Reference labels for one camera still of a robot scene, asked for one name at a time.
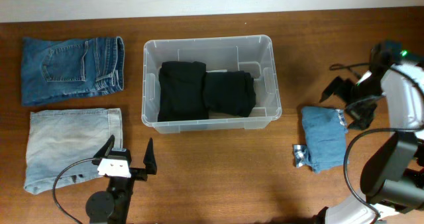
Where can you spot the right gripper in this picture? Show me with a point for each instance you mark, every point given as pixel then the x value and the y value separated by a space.
pixel 362 114

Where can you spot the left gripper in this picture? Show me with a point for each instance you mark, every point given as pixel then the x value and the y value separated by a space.
pixel 140 174

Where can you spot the blue shirt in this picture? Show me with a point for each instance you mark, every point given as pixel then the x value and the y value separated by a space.
pixel 325 139

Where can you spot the large black garment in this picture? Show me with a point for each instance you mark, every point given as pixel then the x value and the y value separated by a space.
pixel 181 95

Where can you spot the small black garment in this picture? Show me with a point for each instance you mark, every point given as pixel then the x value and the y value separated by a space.
pixel 229 92

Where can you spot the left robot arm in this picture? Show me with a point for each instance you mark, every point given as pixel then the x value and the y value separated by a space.
pixel 111 205

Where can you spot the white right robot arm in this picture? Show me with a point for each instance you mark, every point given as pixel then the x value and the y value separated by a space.
pixel 388 98

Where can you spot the light blue folded jeans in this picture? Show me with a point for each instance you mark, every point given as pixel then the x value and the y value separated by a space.
pixel 58 138

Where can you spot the dark blue folded jeans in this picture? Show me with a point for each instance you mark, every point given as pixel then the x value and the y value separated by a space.
pixel 55 71

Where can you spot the clear plastic storage bin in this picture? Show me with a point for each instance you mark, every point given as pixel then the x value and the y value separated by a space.
pixel 253 54

